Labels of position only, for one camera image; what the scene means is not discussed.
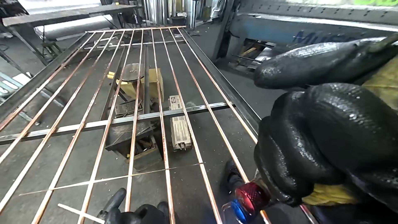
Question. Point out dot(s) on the person's legs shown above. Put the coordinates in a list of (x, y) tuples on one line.
[(233, 179)]

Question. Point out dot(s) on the person's right fingers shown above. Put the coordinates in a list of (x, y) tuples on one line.
[(298, 67)]

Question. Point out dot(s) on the person's left fingers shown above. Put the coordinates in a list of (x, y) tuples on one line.
[(115, 200)]

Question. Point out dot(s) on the large silver roll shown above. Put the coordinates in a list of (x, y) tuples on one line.
[(74, 27)]

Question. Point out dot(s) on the wide grey metal crossbar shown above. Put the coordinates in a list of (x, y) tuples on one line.
[(149, 116)]

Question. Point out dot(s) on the dark steel table frame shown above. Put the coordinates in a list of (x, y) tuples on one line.
[(214, 71)]

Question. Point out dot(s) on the large blue-grey machine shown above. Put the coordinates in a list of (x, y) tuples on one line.
[(276, 28)]

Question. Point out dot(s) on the torch with red blue knobs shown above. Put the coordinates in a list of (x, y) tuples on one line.
[(251, 196)]

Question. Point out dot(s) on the long thin golden rod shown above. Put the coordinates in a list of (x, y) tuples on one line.
[(108, 179)]

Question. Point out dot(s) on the person's left hand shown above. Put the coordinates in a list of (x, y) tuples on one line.
[(146, 216)]

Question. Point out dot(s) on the beige ribbed long case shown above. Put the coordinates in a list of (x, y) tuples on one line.
[(181, 127)]

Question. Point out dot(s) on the pale thin brazing rod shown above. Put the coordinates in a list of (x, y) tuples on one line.
[(77, 212)]

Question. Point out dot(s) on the row of copper pipes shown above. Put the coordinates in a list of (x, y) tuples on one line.
[(162, 133)]

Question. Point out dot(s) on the narrow grey metal crossbar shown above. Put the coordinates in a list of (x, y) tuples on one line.
[(136, 44)]

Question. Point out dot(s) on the long grey workbench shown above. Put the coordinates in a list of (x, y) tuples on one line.
[(68, 14)]

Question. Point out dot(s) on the person's right hand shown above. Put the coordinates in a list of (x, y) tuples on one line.
[(335, 133)]

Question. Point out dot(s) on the dark metal tool stand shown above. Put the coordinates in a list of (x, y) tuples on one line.
[(130, 137)]

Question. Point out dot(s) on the yellow cylinder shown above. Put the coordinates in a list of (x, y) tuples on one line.
[(110, 75)]

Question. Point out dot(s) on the light grey slatted object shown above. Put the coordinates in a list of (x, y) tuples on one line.
[(9, 84)]

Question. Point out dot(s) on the bundle of metal profiles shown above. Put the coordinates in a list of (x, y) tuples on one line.
[(161, 11)]

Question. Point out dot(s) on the brown cardboard box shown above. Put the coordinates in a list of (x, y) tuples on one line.
[(154, 84)]

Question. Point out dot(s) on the round-topped metal stool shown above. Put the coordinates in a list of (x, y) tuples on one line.
[(132, 72)]

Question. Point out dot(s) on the copper header pipe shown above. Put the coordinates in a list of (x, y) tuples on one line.
[(133, 29)]

